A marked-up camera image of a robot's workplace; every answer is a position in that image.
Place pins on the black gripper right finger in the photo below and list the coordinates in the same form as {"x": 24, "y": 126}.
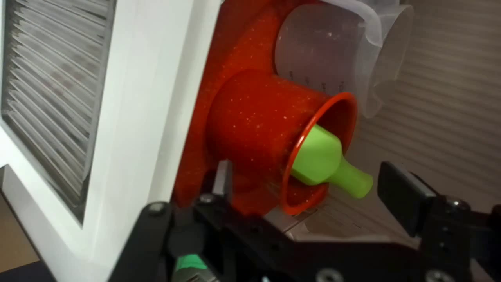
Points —
{"x": 408, "y": 197}

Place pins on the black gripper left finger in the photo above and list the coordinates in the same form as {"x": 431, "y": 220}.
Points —
{"x": 223, "y": 181}

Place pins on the red plastic cup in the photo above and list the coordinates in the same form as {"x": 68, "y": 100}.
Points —
{"x": 256, "y": 131}

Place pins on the green plastic toy bottle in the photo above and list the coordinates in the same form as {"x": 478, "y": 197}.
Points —
{"x": 323, "y": 162}

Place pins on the clear plastic measuring cup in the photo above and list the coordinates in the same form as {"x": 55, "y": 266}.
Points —
{"x": 334, "y": 53}

